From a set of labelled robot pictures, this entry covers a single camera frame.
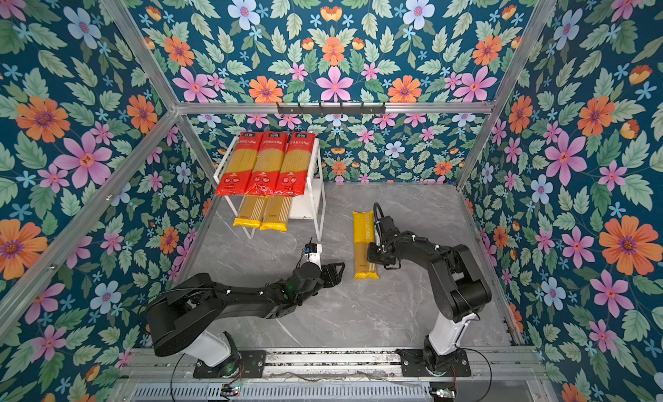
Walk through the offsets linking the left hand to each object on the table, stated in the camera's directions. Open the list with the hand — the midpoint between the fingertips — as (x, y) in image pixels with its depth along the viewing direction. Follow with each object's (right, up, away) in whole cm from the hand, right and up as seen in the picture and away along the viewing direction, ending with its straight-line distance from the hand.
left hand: (345, 263), depth 83 cm
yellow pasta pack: (+7, +7, +18) cm, 21 cm away
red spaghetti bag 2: (-24, +31, -5) cm, 40 cm away
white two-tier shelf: (-15, +20, +10) cm, 27 cm away
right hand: (+9, 0, +12) cm, 15 cm away
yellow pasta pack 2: (-24, +16, +4) cm, 29 cm away
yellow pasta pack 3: (-33, +17, +5) cm, 37 cm away
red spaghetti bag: (-31, +29, -7) cm, 43 cm away
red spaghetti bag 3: (-15, +28, -9) cm, 33 cm away
